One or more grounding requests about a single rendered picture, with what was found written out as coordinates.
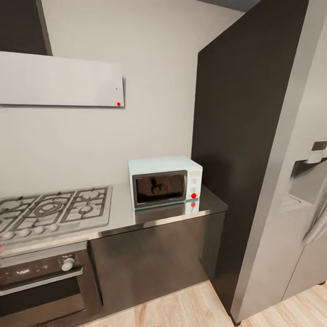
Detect microwave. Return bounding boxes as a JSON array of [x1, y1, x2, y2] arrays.
[[128, 155, 203, 209]]

